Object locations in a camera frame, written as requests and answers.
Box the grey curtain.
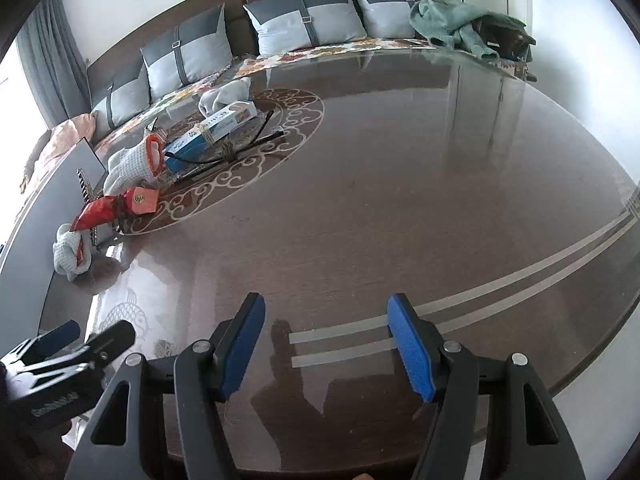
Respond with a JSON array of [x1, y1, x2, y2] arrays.
[[15, 0, 91, 128]]

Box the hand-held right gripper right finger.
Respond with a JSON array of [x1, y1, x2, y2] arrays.
[[387, 293, 586, 480]]

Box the floral sofa cover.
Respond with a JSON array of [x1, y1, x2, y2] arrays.
[[95, 55, 251, 148], [235, 40, 436, 78]]

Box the green blanket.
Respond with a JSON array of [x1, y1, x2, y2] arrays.
[[409, 0, 528, 58]]

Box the white knit work glove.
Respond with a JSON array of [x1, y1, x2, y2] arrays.
[[52, 224, 93, 281], [102, 136, 166, 196]]

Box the dark brown bag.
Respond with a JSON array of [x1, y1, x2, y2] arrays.
[[480, 20, 537, 61]]

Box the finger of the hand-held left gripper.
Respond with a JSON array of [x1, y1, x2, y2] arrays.
[[0, 321, 81, 369], [20, 321, 137, 386]]

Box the red snack packet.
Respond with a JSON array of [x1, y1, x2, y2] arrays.
[[70, 186, 158, 233]]

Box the black framed glasses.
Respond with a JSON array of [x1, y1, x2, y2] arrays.
[[165, 110, 286, 181]]

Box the white cardboard box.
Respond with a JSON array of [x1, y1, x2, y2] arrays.
[[0, 139, 108, 311]]

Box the pink blanket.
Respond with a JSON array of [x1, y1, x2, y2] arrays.
[[19, 112, 97, 193]]

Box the grey two-tone sofa cushion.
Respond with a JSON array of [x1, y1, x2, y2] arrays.
[[140, 4, 233, 101], [349, 0, 443, 40], [242, 0, 366, 57], [90, 62, 153, 128]]

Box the white sock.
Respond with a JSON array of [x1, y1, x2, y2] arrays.
[[197, 77, 252, 116]]

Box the brown toothed hair clip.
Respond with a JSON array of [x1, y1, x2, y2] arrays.
[[75, 169, 102, 252]]

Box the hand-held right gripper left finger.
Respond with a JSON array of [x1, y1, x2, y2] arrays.
[[65, 292, 266, 480]]

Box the blue white toothpaste box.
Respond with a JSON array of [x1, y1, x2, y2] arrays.
[[162, 100, 258, 173]]

